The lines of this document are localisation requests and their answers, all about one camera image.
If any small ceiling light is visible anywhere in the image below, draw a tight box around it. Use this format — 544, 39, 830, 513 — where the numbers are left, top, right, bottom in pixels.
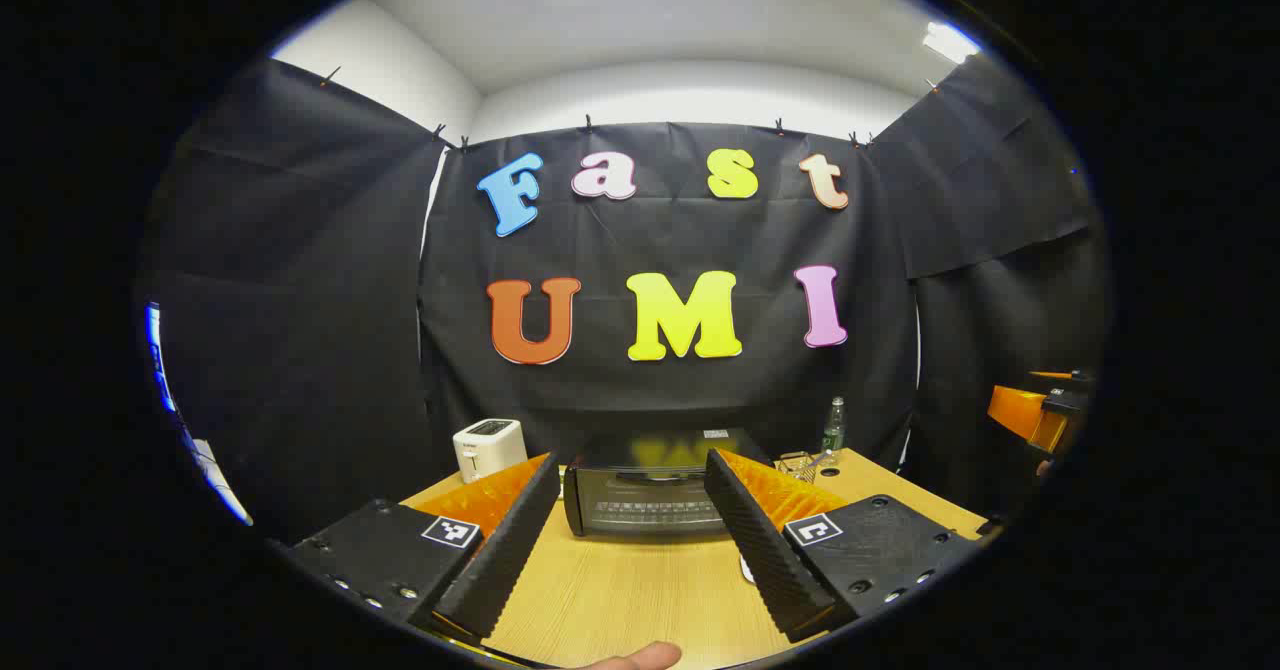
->
922, 22, 981, 64

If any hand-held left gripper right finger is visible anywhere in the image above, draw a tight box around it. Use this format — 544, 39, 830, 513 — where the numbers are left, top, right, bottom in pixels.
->
704, 448, 985, 645

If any white printed sheet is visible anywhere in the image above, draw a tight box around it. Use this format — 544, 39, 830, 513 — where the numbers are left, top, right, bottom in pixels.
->
190, 438, 253, 526

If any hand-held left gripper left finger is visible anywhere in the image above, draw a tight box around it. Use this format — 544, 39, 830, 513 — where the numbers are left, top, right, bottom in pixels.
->
283, 452, 563, 641

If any white toaster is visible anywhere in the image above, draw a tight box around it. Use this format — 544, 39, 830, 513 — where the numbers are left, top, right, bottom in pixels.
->
452, 418, 529, 484

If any metal wire basket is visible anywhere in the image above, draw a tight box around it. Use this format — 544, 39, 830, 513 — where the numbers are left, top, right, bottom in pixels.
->
778, 450, 836, 482

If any black backdrop cloth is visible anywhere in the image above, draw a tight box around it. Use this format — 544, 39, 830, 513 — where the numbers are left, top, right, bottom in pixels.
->
135, 55, 1111, 546

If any black electric oven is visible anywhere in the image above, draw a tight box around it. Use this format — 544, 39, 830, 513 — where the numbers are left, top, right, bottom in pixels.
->
562, 428, 776, 541

